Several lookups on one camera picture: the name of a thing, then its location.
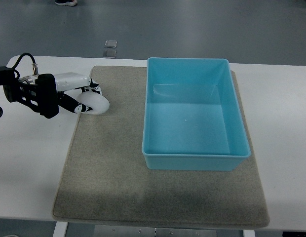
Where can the grey felt mat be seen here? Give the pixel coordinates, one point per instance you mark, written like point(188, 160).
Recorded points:
point(105, 179)

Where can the blue plastic box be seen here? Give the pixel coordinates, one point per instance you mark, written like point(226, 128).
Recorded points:
point(192, 118)

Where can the dark shoe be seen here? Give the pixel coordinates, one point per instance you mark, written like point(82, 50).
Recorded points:
point(66, 2)

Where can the white left table leg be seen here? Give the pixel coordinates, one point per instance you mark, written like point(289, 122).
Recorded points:
point(60, 229)

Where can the white bunny toy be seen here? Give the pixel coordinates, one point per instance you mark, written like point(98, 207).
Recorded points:
point(96, 103)

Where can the white table leg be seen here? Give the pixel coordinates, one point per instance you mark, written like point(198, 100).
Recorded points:
point(60, 229)
point(249, 233)

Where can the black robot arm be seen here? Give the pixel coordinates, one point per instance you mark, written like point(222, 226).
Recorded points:
point(39, 92)

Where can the white right table leg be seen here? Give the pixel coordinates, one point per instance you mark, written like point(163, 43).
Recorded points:
point(249, 233)

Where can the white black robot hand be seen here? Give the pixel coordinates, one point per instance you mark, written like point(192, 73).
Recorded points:
point(67, 87)

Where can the metal table crossbar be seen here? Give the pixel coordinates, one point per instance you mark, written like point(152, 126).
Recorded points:
point(124, 231)

